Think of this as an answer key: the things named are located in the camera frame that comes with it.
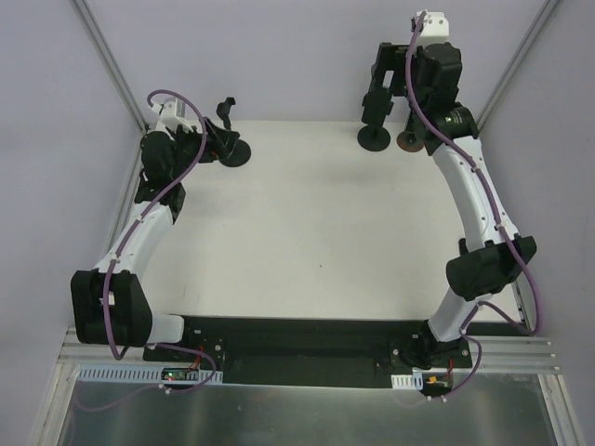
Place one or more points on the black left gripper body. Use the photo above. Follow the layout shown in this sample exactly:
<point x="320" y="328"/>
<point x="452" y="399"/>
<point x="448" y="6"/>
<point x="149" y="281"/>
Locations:
<point x="219" y="136"/>

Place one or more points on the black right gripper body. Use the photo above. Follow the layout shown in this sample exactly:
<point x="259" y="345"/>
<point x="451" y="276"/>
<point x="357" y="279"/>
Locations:
<point x="387" y="74"/>

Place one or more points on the short black round-base phone stand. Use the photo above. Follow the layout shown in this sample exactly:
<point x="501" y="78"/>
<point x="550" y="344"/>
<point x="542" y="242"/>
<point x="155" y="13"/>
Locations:
<point x="373" y="138"/>

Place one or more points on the brown-base grey phone stand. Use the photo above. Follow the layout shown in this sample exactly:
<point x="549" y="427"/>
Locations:
<point x="409" y="142"/>

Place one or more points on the black phone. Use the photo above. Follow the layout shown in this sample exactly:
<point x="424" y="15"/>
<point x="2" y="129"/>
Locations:
<point x="414" y="124"/>

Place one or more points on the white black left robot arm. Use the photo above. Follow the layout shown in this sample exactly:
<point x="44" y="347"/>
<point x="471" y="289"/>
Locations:
<point x="109" y="304"/>

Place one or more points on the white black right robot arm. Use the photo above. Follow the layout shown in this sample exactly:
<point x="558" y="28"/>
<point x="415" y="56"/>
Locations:
<point x="492" y="252"/>

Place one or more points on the tall black clamp phone stand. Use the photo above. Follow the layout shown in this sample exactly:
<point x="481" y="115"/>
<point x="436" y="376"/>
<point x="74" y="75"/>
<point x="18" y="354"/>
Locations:
<point x="223" y="111"/>

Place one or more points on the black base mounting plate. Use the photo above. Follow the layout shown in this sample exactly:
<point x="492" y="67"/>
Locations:
<point x="312" y="353"/>

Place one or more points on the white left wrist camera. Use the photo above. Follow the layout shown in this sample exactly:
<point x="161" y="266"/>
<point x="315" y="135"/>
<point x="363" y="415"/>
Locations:
<point x="170" y="116"/>

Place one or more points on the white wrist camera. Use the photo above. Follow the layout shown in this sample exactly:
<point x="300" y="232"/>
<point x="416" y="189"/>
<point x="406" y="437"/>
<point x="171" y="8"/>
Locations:
<point x="170" y="116"/>
<point x="435" y="28"/>

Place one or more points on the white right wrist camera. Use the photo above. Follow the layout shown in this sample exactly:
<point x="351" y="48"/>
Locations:
<point x="435" y="28"/>

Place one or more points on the right aluminium frame post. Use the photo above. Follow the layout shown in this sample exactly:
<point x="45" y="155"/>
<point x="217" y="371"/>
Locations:
<point x="538" y="25"/>

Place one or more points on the aluminium frame post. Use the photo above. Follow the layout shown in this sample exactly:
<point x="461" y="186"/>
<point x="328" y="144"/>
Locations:
<point x="91" y="26"/>
<point x="538" y="25"/>

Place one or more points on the left aluminium frame post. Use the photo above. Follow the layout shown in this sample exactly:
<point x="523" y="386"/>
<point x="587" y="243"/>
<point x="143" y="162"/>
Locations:
<point x="91" y="26"/>

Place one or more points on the left white cable duct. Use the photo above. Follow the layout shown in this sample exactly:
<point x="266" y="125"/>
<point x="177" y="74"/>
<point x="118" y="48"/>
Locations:
<point x="130" y="374"/>

